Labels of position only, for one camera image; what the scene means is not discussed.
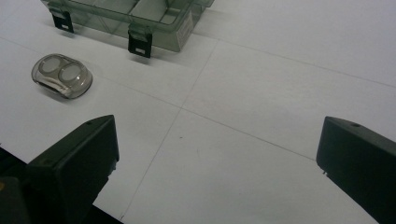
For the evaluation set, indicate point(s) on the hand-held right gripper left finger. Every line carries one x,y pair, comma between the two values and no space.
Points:
74,161

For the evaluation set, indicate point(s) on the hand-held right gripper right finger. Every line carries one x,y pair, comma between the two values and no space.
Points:
361,161

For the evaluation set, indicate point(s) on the clear plastic storage box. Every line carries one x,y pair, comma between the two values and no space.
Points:
124,15

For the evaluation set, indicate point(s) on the clear small twin-well case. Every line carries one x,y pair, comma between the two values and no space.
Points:
62,75

